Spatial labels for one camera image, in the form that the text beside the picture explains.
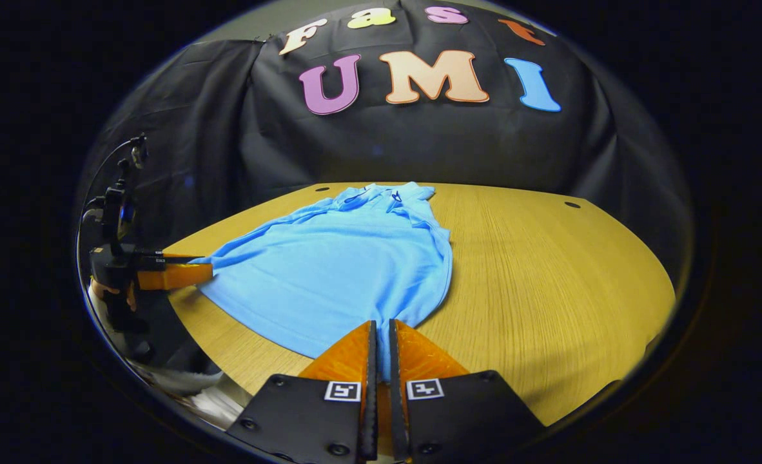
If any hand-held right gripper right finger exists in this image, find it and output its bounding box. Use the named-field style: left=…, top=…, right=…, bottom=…
left=389, top=319, right=546, bottom=464

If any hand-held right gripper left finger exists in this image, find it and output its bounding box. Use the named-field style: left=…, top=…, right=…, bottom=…
left=226, top=320, right=378, bottom=464

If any light blue T-shirt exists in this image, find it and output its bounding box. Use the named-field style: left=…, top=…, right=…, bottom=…
left=191, top=182, right=453, bottom=381

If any black backdrop cloth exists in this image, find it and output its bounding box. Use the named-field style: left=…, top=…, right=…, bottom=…
left=78, top=0, right=694, bottom=258

